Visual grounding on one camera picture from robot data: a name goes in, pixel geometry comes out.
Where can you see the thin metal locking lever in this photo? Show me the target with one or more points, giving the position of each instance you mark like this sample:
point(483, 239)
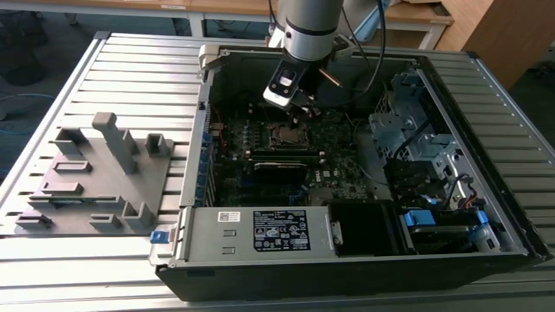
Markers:
point(267, 114)

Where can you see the CPU with silver top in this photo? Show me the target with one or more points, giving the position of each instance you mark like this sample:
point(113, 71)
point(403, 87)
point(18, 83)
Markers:
point(289, 136)

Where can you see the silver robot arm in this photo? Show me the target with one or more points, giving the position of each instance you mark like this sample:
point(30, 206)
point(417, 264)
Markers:
point(309, 42)

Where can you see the CPU socket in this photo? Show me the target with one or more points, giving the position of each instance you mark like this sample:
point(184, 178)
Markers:
point(269, 147)

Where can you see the copper coloured rod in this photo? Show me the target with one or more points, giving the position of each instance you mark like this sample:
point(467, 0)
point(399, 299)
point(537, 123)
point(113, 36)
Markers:
point(329, 77)

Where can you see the metal disk bay cage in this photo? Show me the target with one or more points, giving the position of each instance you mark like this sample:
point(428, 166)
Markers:
point(389, 130)

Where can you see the green motherboard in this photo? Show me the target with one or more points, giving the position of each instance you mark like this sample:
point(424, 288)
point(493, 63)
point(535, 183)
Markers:
point(341, 156)

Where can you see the black graphics card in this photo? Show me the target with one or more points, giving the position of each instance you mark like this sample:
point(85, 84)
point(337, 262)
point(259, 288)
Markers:
point(279, 177)

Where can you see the silver finned heatsink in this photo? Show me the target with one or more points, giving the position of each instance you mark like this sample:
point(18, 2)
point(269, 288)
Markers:
point(320, 196)

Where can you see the black power supply label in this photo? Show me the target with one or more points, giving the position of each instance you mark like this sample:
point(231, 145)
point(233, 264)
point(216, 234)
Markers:
point(281, 229)

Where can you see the black plastic fan shroud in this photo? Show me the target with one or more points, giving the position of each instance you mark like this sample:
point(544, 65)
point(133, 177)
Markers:
point(364, 227)

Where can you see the wooden cabinet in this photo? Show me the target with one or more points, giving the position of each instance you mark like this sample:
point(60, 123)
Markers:
point(511, 39)

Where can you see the blue plastic disk carrier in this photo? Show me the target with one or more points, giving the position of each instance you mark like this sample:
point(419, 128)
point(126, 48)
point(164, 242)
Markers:
point(417, 217)

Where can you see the silver power supply box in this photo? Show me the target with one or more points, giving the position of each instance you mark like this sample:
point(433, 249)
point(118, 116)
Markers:
point(203, 227)

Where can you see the dark hard disk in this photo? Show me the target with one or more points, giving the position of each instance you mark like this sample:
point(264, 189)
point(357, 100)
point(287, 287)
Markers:
point(437, 239)

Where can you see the small blue plastic clip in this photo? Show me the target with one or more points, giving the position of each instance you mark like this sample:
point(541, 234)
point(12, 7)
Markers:
point(481, 217)

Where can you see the grey parts rack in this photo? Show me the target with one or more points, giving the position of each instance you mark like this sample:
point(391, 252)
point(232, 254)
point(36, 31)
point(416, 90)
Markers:
point(108, 195)

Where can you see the blue case latch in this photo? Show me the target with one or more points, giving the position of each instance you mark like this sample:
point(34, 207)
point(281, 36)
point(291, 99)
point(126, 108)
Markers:
point(157, 237)

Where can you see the black PC case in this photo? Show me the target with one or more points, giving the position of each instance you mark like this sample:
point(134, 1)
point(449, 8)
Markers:
point(303, 282)

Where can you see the green RAM stick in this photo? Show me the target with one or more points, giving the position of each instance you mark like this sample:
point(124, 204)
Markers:
point(70, 201)

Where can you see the black office chair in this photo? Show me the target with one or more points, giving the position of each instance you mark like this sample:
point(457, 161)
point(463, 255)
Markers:
point(21, 48)

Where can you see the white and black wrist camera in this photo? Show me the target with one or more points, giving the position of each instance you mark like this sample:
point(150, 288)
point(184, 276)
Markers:
point(284, 87)

